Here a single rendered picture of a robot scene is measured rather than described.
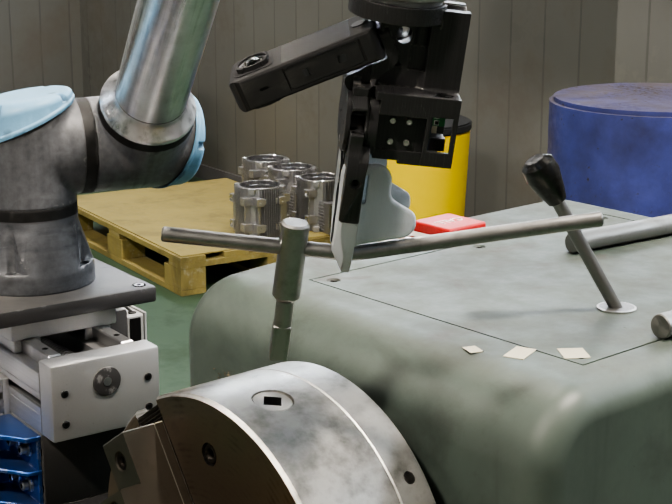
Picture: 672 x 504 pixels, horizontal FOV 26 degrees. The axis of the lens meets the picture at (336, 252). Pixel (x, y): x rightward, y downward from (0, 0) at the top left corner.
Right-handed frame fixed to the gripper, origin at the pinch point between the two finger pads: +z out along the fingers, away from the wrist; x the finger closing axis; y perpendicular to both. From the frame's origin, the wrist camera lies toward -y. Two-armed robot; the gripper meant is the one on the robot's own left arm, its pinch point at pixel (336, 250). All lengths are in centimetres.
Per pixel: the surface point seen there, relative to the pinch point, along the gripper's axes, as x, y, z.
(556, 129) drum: 315, 94, 83
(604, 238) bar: 39, 32, 12
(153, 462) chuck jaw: 0.6, -12.5, 20.3
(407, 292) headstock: 23.4, 9.6, 13.2
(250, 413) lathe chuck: -2.6, -5.3, 13.3
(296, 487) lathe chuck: -9.1, -1.6, 15.6
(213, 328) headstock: 24.9, -8.4, 19.5
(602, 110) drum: 301, 103, 72
